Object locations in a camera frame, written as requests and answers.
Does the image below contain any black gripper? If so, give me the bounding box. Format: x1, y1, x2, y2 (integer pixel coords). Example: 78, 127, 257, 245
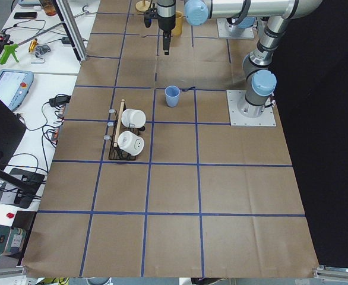
156, 0, 175, 55

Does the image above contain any bamboo cylinder holder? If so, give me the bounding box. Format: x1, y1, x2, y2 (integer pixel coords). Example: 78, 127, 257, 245
172, 11, 183, 36

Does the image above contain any light blue plastic cup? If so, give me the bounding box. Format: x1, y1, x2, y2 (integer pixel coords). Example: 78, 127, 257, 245
164, 85, 181, 107

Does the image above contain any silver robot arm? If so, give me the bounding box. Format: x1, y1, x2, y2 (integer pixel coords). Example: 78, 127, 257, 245
226, 17, 255, 31
184, 0, 321, 118

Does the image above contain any white smiley cup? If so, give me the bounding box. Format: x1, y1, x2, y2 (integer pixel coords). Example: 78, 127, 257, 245
118, 131, 144, 156

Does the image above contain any wooden mug tree stand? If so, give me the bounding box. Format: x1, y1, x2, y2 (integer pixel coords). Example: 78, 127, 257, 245
135, 0, 151, 12

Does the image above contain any black power adapter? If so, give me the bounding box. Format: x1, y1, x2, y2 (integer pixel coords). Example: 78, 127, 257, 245
49, 94, 71, 107

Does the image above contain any black smartphone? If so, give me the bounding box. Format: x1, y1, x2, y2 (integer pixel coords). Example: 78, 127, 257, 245
14, 12, 37, 20

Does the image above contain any blue teach pendant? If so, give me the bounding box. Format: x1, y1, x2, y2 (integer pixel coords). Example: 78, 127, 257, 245
0, 69, 34, 111

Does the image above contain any green box device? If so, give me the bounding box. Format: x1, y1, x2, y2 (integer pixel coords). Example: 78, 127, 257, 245
0, 225, 27, 255

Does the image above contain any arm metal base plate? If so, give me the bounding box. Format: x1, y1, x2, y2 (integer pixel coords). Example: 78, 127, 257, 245
226, 90, 276, 127
217, 18, 255, 40

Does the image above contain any aluminium frame post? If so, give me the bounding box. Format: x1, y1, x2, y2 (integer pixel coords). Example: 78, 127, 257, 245
54, 0, 87, 62

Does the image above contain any black wire cup rack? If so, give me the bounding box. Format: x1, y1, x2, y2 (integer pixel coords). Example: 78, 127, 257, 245
104, 99, 146, 161

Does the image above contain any green handled reach grabber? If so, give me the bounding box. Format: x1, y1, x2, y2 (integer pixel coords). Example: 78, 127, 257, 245
0, 20, 67, 65

